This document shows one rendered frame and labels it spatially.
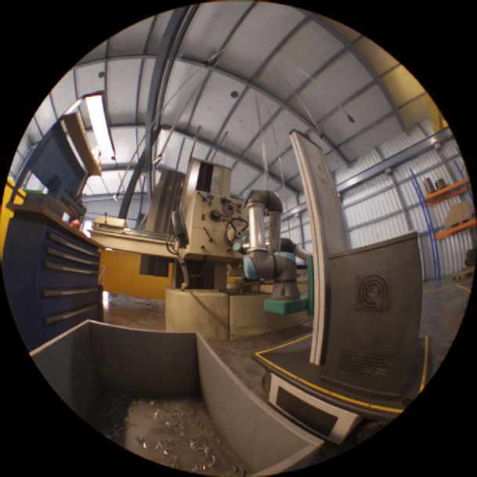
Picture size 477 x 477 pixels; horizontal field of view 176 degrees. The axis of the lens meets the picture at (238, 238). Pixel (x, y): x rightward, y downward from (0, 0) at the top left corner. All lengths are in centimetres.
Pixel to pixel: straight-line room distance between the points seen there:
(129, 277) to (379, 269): 427
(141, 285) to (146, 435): 387
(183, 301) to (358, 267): 167
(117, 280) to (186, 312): 279
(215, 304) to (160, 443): 164
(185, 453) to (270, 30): 827
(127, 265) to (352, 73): 1036
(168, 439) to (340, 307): 65
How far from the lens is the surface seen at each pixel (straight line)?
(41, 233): 95
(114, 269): 435
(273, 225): 94
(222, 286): 255
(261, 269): 71
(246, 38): 782
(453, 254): 849
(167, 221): 253
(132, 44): 902
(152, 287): 415
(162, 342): 60
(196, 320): 186
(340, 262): 58
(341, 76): 819
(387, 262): 52
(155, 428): 54
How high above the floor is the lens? 75
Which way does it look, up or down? 16 degrees up
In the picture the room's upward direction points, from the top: 1 degrees clockwise
